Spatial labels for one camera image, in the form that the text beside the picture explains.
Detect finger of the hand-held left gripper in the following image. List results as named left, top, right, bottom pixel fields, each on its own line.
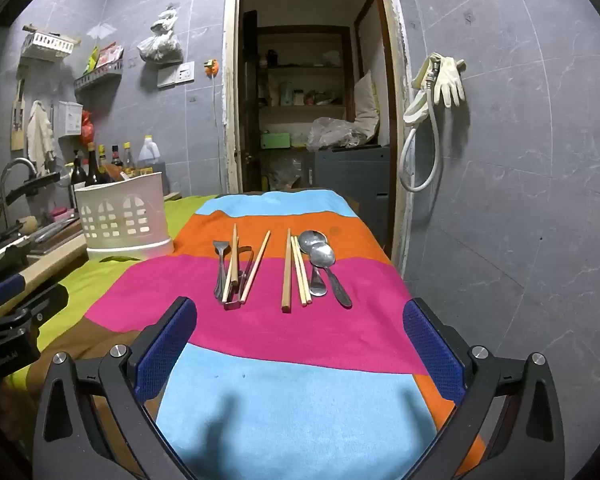
left=0, top=272, right=70, bottom=322

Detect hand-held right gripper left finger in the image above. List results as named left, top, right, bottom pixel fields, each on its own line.
left=32, top=296, right=201, bottom=480

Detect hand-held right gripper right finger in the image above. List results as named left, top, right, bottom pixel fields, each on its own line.
left=401, top=297, right=566, bottom=480

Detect metal fork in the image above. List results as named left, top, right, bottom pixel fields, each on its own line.
left=213, top=240, right=231, bottom=301

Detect bent metal utensil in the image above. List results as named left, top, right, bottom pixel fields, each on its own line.
left=224, top=247, right=255, bottom=311

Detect white plastic utensil basket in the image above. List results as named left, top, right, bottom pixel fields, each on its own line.
left=74, top=171, right=175, bottom=262

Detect gas stove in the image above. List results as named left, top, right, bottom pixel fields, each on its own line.
left=0, top=235, right=31, bottom=286

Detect wooden cutting board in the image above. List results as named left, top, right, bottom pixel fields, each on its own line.
left=27, top=220, right=88, bottom=261

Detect kitchen cleaver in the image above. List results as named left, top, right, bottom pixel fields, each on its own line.
left=30, top=214, right=81, bottom=241

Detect metal faucet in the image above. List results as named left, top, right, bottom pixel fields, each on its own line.
left=0, top=157, right=38, bottom=201

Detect colourful striped towel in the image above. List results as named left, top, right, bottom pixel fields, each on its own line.
left=30, top=189, right=486, bottom=480

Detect row of sauce bottles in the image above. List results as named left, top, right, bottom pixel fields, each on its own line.
left=69, top=141, right=137, bottom=188

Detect wooden knife rack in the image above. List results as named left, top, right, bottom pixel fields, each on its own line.
left=10, top=79, right=27, bottom=152

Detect cream hanging cloth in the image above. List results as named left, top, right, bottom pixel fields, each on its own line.
left=26, top=100, right=57, bottom=173

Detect red plastic bag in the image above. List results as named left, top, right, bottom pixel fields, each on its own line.
left=80, top=110, right=97, bottom=147

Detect grey appliance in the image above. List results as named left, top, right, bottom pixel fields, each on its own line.
left=314, top=145, right=392, bottom=256

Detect oil jug with yellow cap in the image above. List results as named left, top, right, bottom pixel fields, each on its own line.
left=137, top=133, right=162, bottom=167

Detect green box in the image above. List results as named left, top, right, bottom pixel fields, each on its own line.
left=260, top=131, right=292, bottom=150

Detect clear plastic bag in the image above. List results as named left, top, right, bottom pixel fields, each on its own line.
left=307, top=116, right=367, bottom=152

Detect cream rubber glove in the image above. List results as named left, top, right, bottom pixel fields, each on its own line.
left=403, top=53, right=443, bottom=124
left=437, top=56, right=467, bottom=108

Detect cream pillow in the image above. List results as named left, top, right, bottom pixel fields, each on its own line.
left=352, top=71, right=382, bottom=142

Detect colourful seasoning packets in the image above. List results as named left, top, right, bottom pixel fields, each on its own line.
left=83, top=41, right=124, bottom=75

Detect dark wooden door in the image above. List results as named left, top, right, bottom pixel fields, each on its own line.
left=240, top=10, right=258, bottom=193

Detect wooden shelf unit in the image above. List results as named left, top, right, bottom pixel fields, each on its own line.
left=255, top=25, right=353, bottom=161

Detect hanging plastic bag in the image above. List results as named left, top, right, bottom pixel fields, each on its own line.
left=136, top=4, right=184, bottom=65

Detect wok with black handle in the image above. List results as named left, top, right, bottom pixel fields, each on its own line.
left=0, top=171, right=62, bottom=248

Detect white wall box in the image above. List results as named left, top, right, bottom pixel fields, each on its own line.
left=56, top=101, right=84, bottom=137

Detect white hose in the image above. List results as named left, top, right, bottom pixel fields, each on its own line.
left=399, top=57, right=442, bottom=192

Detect grey wall shelf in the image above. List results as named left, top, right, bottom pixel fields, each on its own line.
left=74, top=60, right=124, bottom=92

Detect white power cable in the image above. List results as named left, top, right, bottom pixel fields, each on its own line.
left=211, top=77, right=224, bottom=193

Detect white wall basket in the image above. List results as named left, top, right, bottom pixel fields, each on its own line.
left=21, top=24, right=81, bottom=59

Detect cream door frame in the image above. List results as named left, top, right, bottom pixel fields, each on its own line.
left=221, top=0, right=416, bottom=281

